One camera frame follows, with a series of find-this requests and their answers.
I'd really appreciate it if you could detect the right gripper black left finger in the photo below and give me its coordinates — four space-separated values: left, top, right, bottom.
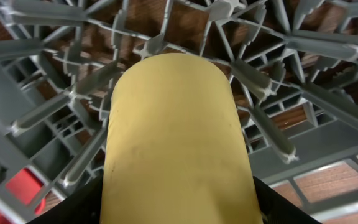
28 176 103 224

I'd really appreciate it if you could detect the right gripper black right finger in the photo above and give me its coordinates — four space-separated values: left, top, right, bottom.
253 176 321 224

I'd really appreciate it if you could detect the yellow plastic cup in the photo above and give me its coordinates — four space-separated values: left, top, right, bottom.
101 53 262 223

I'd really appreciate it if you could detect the grey dishwasher rack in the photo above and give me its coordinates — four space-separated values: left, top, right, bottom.
0 1 358 223

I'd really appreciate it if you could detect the red plastic tray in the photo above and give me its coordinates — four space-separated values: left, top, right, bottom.
0 123 47 224

